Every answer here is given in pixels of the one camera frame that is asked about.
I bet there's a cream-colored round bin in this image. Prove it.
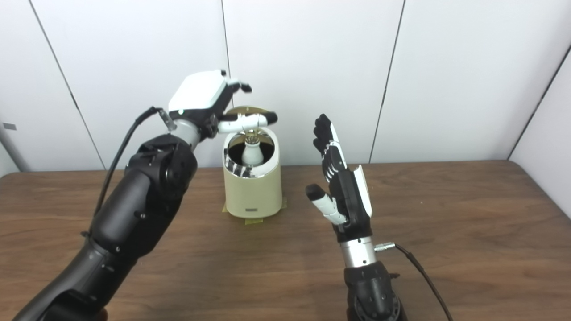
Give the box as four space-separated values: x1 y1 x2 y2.
223 127 283 219

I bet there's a small white plastic bottle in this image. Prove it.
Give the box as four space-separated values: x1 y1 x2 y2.
241 135 264 168

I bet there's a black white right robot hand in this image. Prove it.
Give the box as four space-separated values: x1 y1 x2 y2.
306 114 373 243

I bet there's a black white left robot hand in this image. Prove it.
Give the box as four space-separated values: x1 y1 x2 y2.
168 69 278 140

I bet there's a cream round bin lid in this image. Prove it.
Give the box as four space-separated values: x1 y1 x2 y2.
225 106 273 117

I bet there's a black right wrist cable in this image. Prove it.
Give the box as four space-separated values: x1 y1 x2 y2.
374 242 453 321

